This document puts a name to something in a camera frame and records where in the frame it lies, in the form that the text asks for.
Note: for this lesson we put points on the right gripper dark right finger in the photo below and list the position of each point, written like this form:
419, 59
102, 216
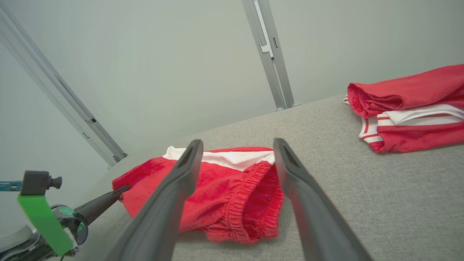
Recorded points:
319, 232

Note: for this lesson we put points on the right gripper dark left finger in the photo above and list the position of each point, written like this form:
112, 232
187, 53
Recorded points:
159, 224

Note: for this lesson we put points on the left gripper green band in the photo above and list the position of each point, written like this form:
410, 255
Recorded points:
43, 221

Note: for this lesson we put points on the red shorts white side stripe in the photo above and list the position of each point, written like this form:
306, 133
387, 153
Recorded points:
217, 195

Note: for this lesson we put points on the red jersey shirt white sleeves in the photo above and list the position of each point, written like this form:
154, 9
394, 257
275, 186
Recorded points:
417, 90

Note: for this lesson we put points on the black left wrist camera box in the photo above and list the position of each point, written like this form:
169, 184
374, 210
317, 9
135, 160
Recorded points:
36, 183

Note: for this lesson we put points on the grey metal partition post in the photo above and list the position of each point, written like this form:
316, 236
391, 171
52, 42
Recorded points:
277, 72

